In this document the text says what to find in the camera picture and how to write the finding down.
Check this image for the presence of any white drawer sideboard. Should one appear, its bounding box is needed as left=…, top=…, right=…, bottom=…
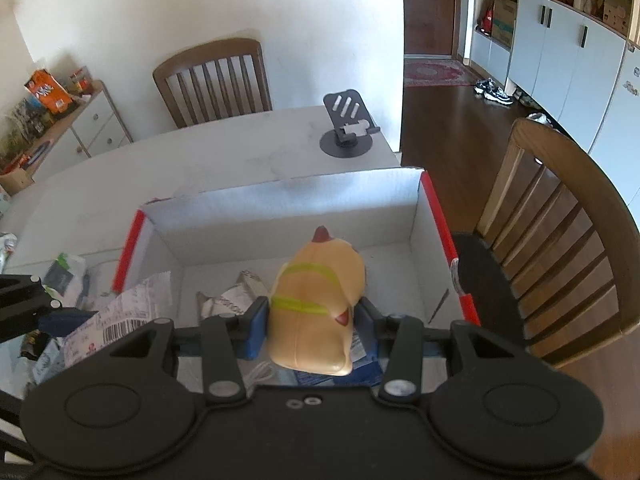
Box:
left=0, top=80, right=133, bottom=196

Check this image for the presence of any red figure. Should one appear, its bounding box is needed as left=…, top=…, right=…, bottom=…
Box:
left=475, top=5, right=496, bottom=35

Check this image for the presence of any curved-back wooden chair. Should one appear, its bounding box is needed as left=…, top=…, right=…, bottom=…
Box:
left=452, top=117, right=640, bottom=368

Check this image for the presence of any white green pouch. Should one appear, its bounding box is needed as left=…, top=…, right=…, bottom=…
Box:
left=42, top=254, right=93, bottom=311

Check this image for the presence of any grey phone stand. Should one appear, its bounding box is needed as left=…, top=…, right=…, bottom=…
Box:
left=320, top=87, right=381, bottom=160

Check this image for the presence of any white low cabinet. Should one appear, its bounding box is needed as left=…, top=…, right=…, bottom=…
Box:
left=470, top=30, right=512, bottom=81

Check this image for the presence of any crumpled clear wrapper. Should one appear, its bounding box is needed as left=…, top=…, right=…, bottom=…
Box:
left=0, top=231, right=20, bottom=273

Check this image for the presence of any white barcode packet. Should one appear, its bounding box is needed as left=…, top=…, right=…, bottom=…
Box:
left=62, top=271, right=173, bottom=361

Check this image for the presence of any brown door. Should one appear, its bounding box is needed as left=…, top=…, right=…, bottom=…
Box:
left=402, top=0, right=463, bottom=58

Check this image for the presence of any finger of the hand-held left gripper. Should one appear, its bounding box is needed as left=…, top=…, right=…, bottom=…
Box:
left=0, top=274, right=99, bottom=345

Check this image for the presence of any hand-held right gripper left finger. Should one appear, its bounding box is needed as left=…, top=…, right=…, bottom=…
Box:
left=107, top=297, right=271, bottom=405

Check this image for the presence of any white red-edged cardboard box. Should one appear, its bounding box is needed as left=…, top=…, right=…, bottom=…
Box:
left=112, top=167, right=482, bottom=391

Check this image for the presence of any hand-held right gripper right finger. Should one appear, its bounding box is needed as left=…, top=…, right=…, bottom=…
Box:
left=352, top=297, right=531, bottom=405

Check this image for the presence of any white cabinet row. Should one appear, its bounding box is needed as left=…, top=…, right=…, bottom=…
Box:
left=505, top=0, right=640, bottom=161

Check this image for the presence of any yellow chick toy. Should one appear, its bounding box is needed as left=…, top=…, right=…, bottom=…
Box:
left=267, top=226, right=366, bottom=377

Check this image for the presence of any red patterned rug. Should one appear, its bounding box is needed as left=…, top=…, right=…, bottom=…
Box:
left=404, top=57, right=481, bottom=88

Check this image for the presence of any dark snack packet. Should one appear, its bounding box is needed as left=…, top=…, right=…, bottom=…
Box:
left=20, top=330, right=51, bottom=361

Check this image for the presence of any orange snack bag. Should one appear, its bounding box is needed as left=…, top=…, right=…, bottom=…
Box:
left=24, top=69, right=71, bottom=115

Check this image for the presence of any straight-backed wooden chair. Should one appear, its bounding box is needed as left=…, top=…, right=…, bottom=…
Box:
left=152, top=37, right=273, bottom=130

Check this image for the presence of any pale blue packet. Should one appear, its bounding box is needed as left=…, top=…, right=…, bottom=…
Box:
left=32, top=342, right=68, bottom=386

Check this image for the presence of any small cardboard box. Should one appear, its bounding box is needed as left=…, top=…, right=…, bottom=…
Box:
left=0, top=162, right=36, bottom=197

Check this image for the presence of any gold snack packet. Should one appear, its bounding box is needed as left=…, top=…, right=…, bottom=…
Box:
left=196, top=270, right=271, bottom=323

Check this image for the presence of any cardboard carton with green print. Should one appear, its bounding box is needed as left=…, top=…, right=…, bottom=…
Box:
left=492, top=0, right=518, bottom=48

